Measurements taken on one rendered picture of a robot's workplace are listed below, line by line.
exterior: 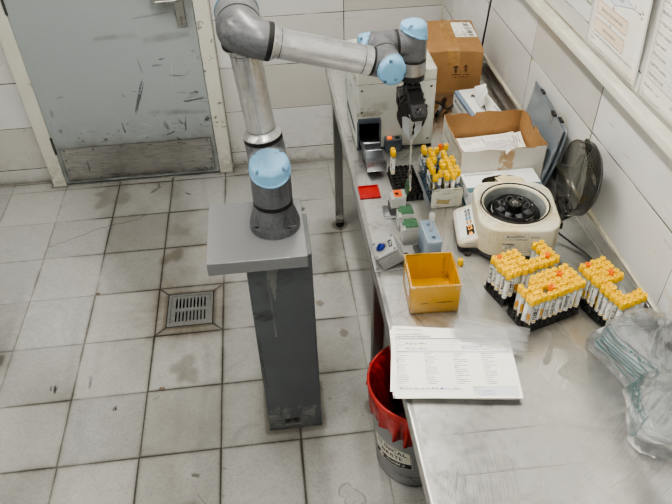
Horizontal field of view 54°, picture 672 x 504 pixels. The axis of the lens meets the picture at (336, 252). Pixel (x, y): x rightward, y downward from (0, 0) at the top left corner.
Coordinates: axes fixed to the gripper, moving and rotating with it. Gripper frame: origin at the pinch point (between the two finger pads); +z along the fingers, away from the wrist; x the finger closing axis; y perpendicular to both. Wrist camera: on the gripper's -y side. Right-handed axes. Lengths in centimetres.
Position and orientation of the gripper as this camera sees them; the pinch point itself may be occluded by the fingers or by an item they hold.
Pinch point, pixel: (411, 137)
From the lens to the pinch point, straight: 205.7
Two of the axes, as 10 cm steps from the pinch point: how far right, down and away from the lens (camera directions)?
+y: -1.3, -6.5, 7.5
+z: 0.4, 7.5, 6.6
